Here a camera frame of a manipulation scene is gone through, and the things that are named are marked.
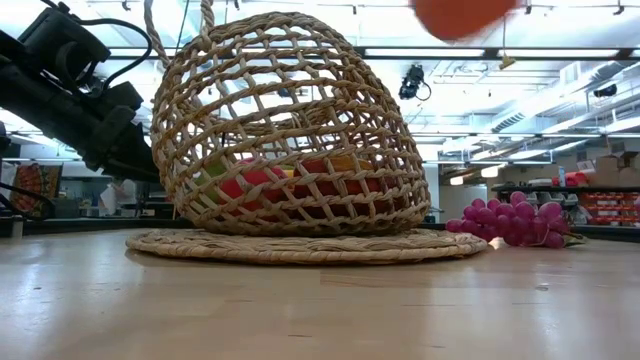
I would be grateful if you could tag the orange fruit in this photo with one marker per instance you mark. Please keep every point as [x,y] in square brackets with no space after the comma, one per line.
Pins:
[462,17]

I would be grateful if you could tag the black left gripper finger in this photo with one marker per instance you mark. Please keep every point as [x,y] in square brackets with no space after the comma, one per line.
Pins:
[135,172]

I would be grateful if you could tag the black ceiling device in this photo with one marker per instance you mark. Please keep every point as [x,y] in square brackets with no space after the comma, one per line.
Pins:
[605,91]

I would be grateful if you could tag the green pear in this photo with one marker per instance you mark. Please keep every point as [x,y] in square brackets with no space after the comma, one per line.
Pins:
[210,187]

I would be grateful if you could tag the person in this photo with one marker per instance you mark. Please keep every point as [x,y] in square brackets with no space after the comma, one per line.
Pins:
[120,195]

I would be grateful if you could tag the black ceiling-mounted camera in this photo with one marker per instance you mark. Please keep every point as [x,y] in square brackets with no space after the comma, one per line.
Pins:
[412,82]

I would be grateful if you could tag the round woven placemat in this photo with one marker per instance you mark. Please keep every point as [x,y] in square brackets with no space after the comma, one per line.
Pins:
[300,247]

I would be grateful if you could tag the open-weave wicker basket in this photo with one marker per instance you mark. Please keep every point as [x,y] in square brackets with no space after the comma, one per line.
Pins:
[167,150]

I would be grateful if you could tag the shelf with red bins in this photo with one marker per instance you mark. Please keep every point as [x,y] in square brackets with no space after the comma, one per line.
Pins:
[605,207]

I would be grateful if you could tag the red round fruit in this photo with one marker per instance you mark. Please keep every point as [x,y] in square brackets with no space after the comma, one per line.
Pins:
[240,187]

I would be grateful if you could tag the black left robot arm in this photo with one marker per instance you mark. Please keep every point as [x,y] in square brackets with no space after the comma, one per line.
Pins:
[30,95]

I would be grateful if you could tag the yellow ceiling pendant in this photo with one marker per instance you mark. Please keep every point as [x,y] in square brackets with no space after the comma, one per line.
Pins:
[506,62]

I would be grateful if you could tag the red yellow mango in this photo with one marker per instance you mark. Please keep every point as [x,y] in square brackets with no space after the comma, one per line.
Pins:
[320,187]

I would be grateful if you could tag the purple grape bunch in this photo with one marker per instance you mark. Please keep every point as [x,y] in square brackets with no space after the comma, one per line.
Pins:
[520,220]

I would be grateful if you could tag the colourful patterned poster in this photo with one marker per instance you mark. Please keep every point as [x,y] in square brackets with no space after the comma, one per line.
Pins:
[35,187]

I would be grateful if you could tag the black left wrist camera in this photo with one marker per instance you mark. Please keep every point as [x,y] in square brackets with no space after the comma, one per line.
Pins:
[65,50]

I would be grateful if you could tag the black metal table frame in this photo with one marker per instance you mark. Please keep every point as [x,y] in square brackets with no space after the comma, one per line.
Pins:
[75,227]

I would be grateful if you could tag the black ceiling beam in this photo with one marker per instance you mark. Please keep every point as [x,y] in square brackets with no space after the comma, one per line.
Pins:
[550,52]

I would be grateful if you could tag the stacked cardboard boxes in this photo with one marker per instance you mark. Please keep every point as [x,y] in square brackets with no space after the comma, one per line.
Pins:
[615,167]

